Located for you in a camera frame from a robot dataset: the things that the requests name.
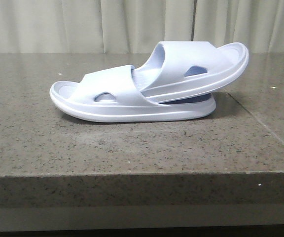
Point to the beige curtain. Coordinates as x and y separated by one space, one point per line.
136 26

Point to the light blue slipper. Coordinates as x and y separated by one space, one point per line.
183 69
111 96

